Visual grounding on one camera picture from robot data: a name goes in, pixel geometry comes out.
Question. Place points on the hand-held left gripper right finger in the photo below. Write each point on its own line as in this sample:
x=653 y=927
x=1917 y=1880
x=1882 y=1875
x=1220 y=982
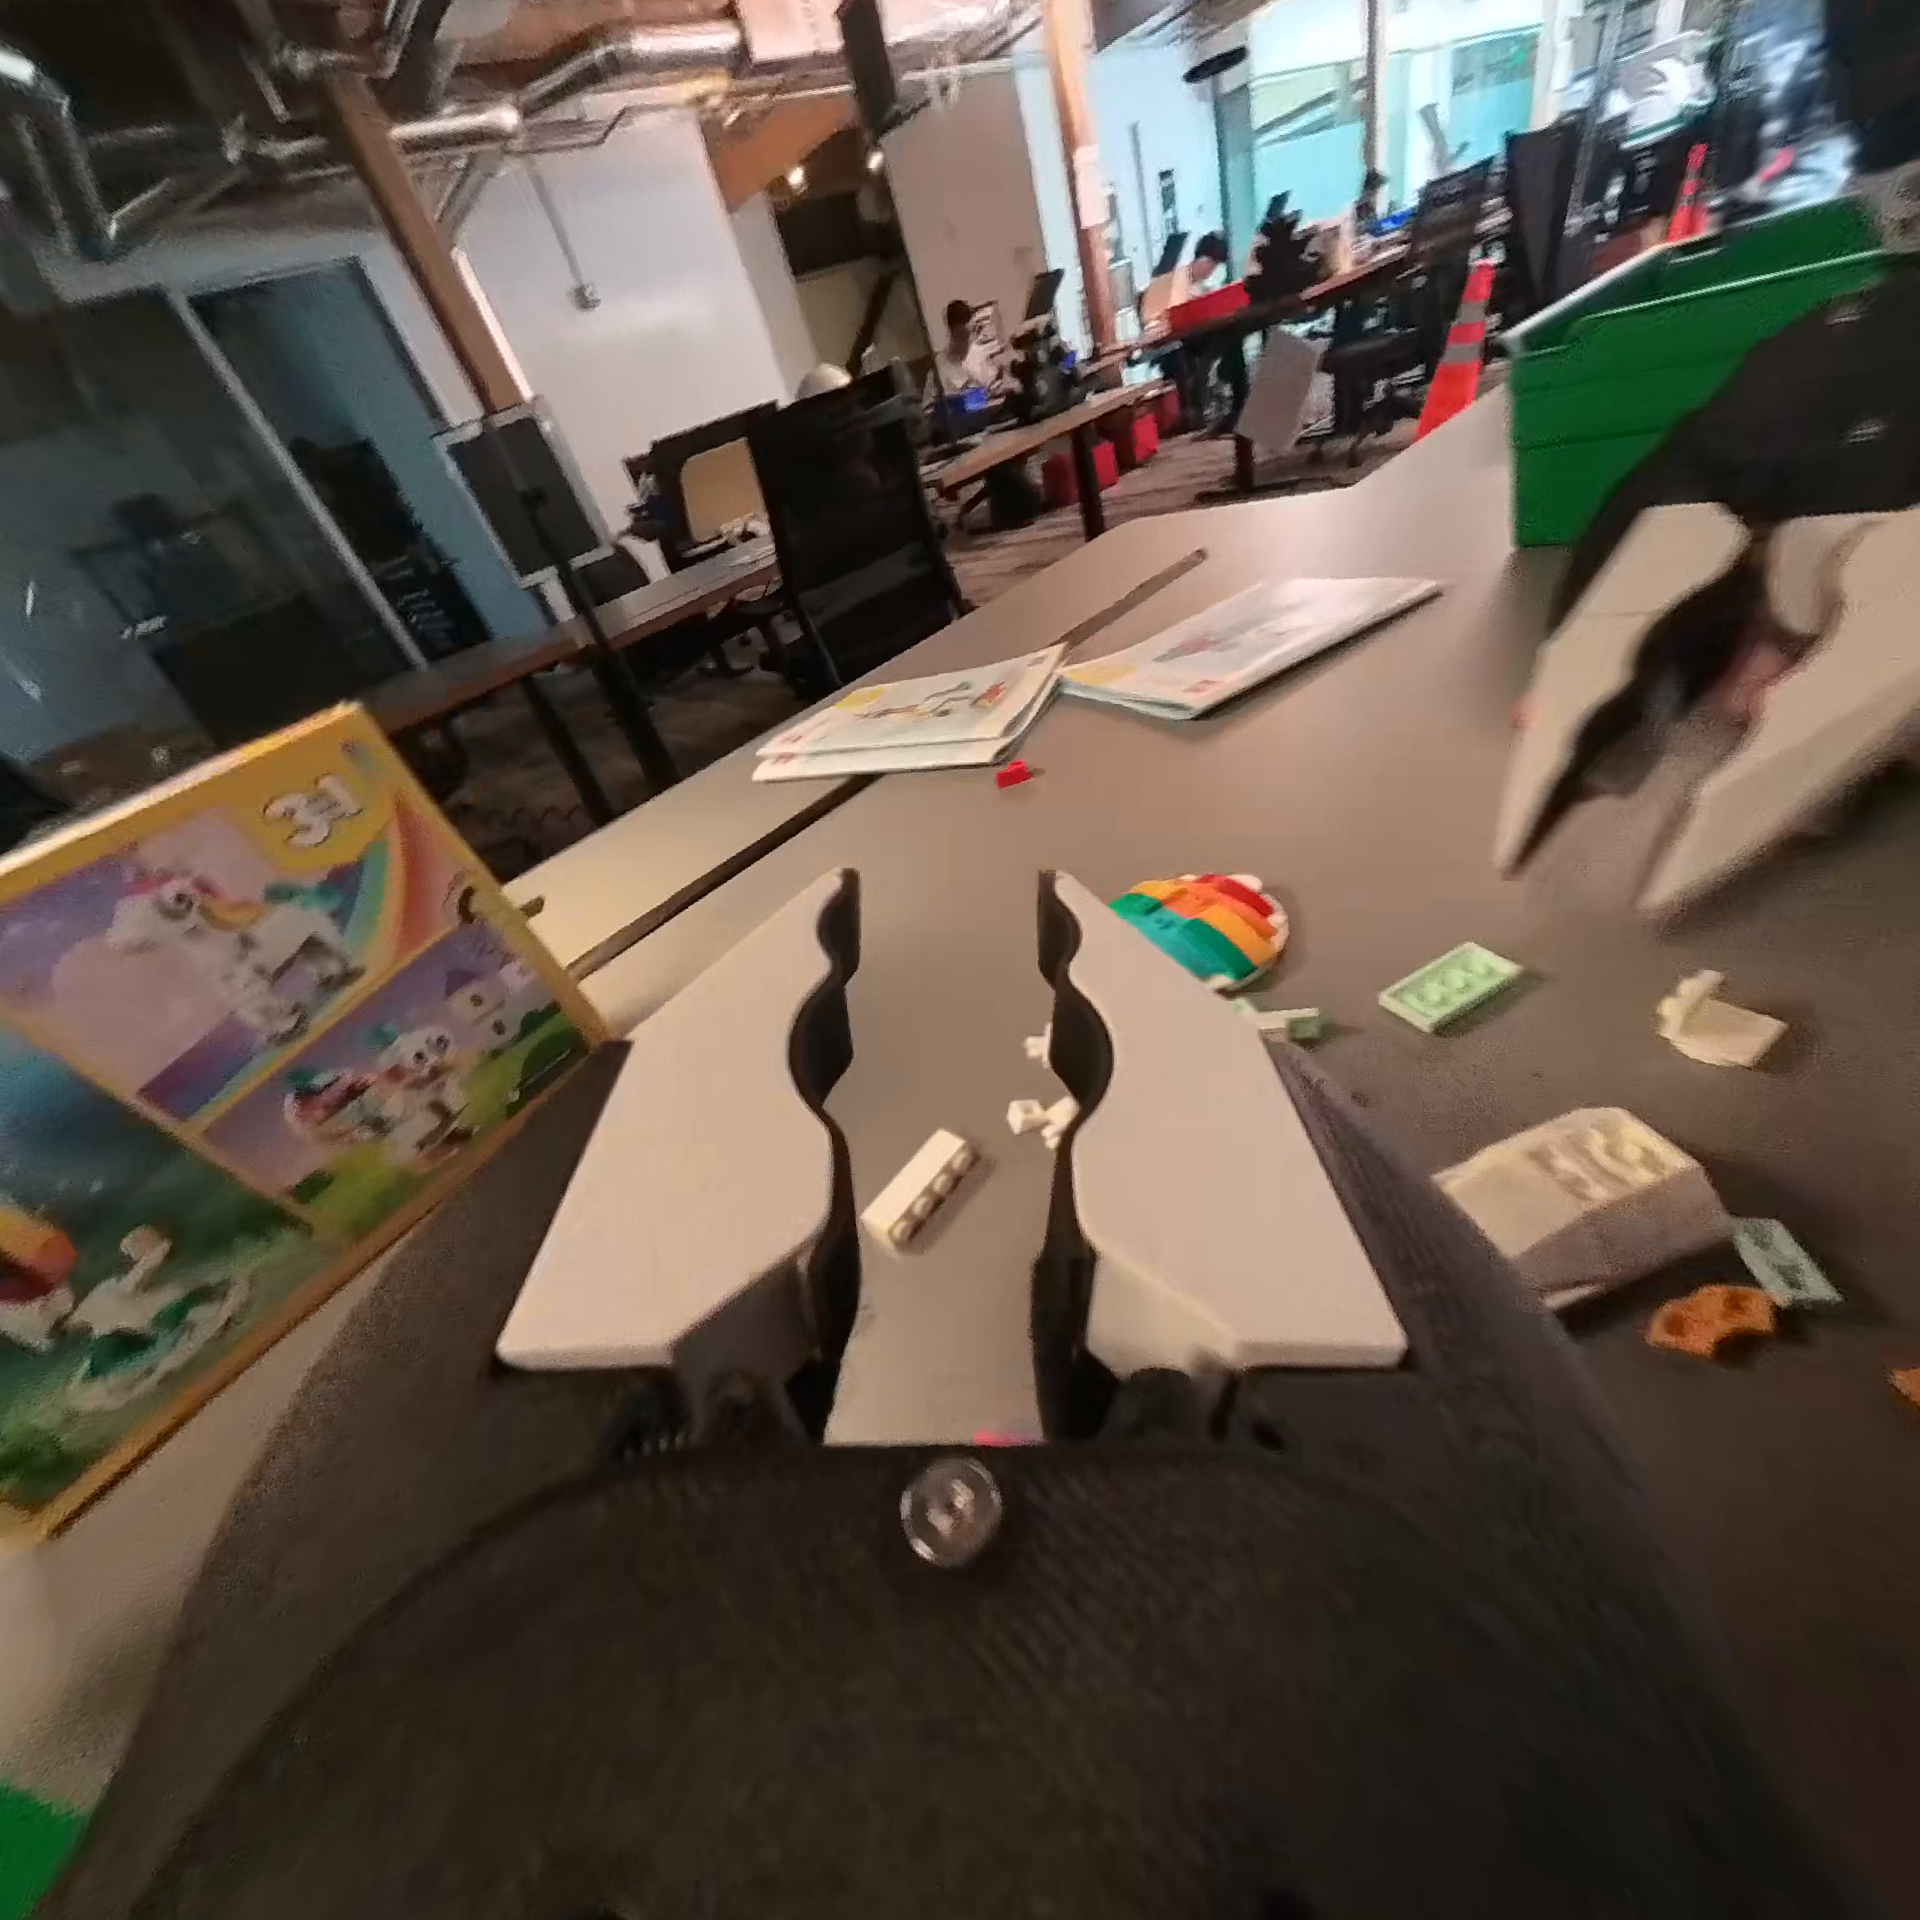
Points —
x=1214 y=1201

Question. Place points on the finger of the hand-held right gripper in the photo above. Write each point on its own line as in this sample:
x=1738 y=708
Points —
x=1588 y=661
x=1829 y=750

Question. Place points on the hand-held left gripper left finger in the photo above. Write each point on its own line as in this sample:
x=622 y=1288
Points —
x=674 y=1201

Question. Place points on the rainbow lego plate assembly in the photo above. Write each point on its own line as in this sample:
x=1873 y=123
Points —
x=1200 y=932

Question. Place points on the large white lego brick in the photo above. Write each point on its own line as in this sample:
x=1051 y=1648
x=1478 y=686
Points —
x=1576 y=1201

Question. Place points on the small mint lego piece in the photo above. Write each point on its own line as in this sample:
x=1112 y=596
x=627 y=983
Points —
x=1286 y=1024

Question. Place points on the long white lego brick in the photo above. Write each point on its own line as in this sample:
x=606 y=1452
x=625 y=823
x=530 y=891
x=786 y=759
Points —
x=916 y=1190

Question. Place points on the white lego slope piece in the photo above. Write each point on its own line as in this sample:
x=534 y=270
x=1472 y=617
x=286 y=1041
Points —
x=1724 y=1028

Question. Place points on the large mint lego plate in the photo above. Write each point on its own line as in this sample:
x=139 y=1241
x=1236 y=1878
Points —
x=1446 y=991

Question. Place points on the lego instruction booklet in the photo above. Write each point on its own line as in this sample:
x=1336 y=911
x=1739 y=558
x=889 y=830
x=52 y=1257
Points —
x=1244 y=638
x=915 y=705
x=838 y=769

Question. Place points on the yellow lego set box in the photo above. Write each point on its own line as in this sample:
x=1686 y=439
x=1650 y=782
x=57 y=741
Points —
x=269 y=1079

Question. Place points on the orange curved lego piece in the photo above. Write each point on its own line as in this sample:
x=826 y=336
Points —
x=1709 y=1324

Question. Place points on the small mint lego plate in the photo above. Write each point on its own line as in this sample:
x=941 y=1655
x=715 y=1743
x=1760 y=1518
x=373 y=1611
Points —
x=1785 y=1263

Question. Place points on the green plastic bin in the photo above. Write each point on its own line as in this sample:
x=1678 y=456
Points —
x=30 y=1862
x=1621 y=390

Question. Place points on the orange traffic cone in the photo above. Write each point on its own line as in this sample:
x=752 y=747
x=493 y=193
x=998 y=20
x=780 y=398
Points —
x=1690 y=196
x=1458 y=369

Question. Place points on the white panel board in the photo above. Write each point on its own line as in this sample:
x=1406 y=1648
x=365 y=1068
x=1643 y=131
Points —
x=1280 y=393

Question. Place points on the row of red storage bins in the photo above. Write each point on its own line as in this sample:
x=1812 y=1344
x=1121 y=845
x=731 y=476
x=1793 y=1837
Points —
x=1102 y=459

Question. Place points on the dark wooden desk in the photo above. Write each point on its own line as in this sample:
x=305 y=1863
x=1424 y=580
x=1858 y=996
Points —
x=660 y=593
x=1049 y=421

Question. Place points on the black office chair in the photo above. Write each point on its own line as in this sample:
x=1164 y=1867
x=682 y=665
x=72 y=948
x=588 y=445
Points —
x=856 y=541

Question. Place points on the black panel on stand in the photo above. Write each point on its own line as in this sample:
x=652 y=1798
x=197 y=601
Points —
x=524 y=495

